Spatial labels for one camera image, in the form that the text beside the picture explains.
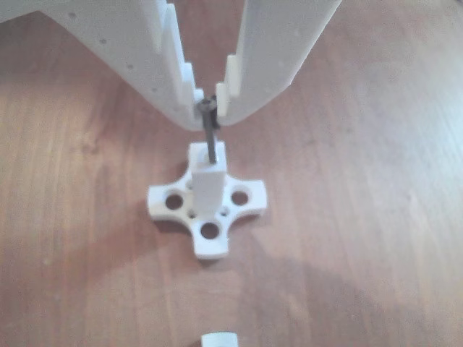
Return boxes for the white cross-base post stand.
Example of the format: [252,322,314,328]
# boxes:
[147,141,268,260]
[201,332,238,347]

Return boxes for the silver metal screw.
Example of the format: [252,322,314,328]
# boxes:
[197,96,220,163]

